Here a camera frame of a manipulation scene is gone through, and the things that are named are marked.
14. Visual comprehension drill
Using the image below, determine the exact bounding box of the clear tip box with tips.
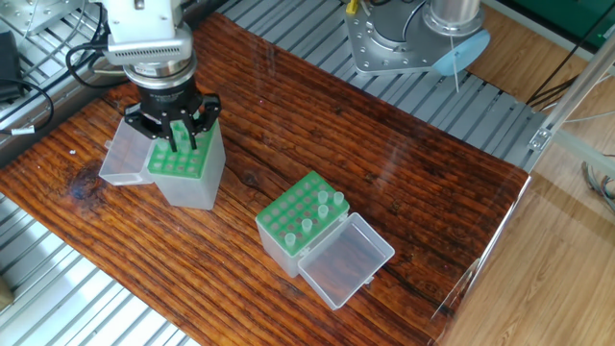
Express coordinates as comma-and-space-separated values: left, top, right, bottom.
99, 108, 226, 210

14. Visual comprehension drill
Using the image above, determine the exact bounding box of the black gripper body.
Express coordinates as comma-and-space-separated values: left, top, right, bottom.
131, 77, 205, 122

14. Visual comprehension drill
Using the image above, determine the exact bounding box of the black cable bundle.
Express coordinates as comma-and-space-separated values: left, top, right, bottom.
0, 77, 57, 134

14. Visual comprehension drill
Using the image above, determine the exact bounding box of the black electronic box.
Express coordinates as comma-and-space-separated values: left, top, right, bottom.
0, 29, 20, 102

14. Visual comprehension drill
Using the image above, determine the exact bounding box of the silver robot mounting plate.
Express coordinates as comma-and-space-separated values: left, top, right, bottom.
346, 10, 449, 76

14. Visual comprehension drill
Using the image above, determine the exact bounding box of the grey cable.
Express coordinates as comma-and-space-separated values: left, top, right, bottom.
580, 159, 615, 209

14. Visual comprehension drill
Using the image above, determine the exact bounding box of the clear tip box green rack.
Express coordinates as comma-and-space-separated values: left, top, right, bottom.
256, 172, 396, 310

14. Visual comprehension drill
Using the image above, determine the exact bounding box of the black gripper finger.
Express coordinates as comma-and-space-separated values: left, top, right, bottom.
179, 93, 223, 153
122, 104, 172, 147

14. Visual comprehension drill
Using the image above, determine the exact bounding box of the white cable tie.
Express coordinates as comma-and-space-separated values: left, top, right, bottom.
449, 38, 464, 97

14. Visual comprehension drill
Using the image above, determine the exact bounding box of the glossy brown wooden board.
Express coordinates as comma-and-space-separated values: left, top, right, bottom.
0, 10, 532, 346

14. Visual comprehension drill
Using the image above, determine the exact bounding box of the aluminium frame post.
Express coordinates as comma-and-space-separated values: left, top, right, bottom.
527, 48, 615, 176

